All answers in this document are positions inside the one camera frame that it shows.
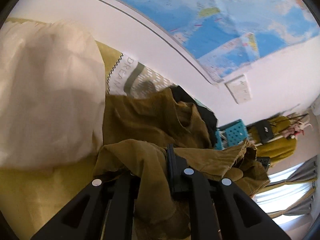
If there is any yellow-green bed sheet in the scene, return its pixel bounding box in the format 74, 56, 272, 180
1, 19, 106, 239

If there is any colourful wall map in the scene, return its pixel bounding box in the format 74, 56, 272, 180
116, 0, 319, 83

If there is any turquoise plastic storage basket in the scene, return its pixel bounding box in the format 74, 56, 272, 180
214, 119, 249, 150

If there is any yellow hanging garment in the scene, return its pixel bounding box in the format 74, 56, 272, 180
257, 115, 297, 167

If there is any white wall socket plate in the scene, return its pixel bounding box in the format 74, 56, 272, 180
225, 75, 252, 104

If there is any black garment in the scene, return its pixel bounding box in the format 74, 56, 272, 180
170, 86, 218, 147

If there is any mustard yellow garment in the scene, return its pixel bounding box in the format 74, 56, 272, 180
93, 88, 269, 239

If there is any black hanging bag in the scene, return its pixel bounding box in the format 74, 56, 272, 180
255, 120, 274, 144

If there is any white patterned blanket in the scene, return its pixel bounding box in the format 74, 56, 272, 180
106, 54, 174, 99

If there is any grey window curtain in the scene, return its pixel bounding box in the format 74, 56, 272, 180
253, 157, 318, 219

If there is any white pillow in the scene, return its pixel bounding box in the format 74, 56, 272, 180
1, 21, 106, 169

